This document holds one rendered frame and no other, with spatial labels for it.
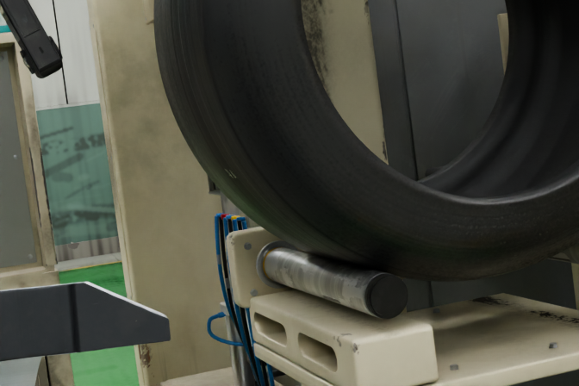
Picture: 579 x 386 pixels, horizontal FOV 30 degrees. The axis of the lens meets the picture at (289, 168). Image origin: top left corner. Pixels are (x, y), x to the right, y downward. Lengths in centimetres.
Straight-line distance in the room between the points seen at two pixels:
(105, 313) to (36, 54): 82
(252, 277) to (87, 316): 114
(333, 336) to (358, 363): 5
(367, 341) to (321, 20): 53
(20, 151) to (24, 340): 152
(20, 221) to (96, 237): 845
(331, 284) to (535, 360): 23
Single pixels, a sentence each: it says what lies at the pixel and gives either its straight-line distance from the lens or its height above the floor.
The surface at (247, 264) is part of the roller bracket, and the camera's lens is 138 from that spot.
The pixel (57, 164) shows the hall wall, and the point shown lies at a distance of 1015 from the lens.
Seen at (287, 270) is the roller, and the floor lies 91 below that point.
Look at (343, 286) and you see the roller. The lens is 112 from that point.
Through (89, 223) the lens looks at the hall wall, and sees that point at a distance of 1019.
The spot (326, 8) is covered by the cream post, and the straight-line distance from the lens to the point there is 145.
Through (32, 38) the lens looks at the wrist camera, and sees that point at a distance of 106.
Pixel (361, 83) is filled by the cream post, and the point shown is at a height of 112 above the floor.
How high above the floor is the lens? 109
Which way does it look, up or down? 3 degrees down
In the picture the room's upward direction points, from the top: 7 degrees counter-clockwise
